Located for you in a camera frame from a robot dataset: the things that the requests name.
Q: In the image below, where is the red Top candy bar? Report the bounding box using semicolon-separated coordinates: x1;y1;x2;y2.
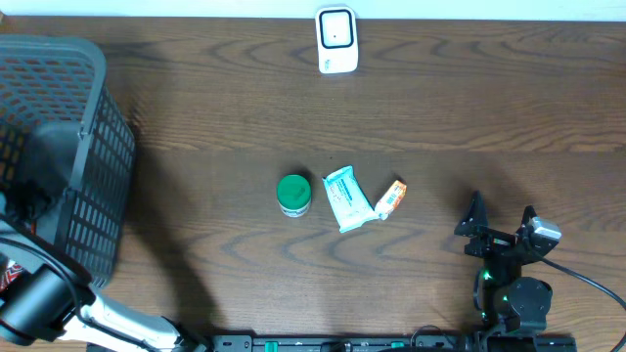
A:
0;260;24;291

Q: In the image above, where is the orange tissue pack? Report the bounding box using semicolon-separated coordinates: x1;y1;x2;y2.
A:
374;180;407;221

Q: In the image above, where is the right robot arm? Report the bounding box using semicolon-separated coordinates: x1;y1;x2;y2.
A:
454;191;561;334

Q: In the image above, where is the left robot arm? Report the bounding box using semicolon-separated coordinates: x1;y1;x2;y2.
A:
1;189;212;352

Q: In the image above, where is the black camera cable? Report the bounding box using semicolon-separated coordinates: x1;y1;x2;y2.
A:
537;256;626;352

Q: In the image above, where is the white barcode scanner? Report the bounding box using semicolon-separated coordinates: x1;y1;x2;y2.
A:
315;6;359;74

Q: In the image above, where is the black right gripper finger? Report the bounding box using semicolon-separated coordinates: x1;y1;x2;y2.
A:
454;191;488;238
520;205;537;229

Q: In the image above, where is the teal wet wipes pack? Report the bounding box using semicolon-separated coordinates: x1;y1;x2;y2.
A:
323;165;378;233

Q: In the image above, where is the grey plastic mesh basket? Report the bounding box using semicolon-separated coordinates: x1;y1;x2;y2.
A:
1;34;136;287

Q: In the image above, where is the green lid plastic jar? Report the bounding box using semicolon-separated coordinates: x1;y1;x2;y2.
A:
276;174;312;218

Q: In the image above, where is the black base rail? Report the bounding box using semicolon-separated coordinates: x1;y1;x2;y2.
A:
210;326;578;352

